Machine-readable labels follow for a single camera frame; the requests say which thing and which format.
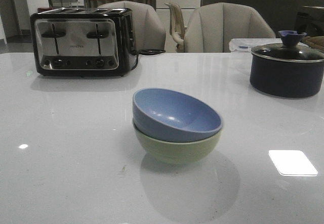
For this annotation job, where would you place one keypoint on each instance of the blue plastic bowl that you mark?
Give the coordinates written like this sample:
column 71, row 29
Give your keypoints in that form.
column 172, row 116

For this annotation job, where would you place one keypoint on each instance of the beige upholstered chair right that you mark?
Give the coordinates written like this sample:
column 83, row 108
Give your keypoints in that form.
column 212, row 27

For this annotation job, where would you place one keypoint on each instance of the beige upholstered chair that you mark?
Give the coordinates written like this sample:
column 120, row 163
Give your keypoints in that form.
column 149, row 31
column 212, row 27

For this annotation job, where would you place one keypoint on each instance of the black and chrome toaster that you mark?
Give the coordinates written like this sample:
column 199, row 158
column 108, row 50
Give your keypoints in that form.
column 84, row 42

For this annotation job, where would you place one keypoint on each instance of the cream plastic chair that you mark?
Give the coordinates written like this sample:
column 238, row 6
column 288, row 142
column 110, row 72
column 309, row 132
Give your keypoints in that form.
column 177, row 27

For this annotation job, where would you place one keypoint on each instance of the clear plastic storage container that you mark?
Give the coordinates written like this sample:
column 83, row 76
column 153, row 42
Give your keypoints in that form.
column 245, row 44

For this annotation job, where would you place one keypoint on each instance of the green plastic bowl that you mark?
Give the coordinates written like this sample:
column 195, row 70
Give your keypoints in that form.
column 177, row 153

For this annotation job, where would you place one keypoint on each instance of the beige upholstered chair left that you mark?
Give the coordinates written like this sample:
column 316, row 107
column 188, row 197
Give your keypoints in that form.
column 149, row 31

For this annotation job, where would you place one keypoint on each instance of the dark blue cooking pot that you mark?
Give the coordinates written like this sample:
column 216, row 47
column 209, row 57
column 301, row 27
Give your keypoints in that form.
column 286, row 78

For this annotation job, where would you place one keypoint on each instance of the brown cloth item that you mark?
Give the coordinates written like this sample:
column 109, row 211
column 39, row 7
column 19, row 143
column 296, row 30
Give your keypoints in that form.
column 315, row 44

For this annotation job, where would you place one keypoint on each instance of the glass pot lid blue knob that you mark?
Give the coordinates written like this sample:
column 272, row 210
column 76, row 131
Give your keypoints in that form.
column 289, row 49

